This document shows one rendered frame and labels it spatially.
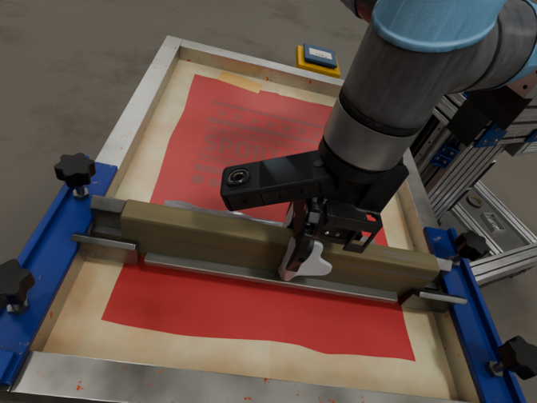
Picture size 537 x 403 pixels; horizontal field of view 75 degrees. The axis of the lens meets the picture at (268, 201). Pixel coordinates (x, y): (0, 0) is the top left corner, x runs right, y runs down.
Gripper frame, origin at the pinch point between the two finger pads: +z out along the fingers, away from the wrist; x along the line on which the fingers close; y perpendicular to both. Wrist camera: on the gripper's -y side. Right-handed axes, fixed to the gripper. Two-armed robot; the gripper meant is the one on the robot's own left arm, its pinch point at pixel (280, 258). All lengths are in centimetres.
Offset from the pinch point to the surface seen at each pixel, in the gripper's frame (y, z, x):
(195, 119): -17.1, 5.3, 33.9
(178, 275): -13.0, 5.4, -1.8
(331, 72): 16, 5, 71
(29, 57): -145, 101, 193
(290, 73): 2, 2, 57
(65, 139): -94, 101, 123
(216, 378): -6.3, 1.9, -15.2
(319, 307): 7.1, 5.3, -3.4
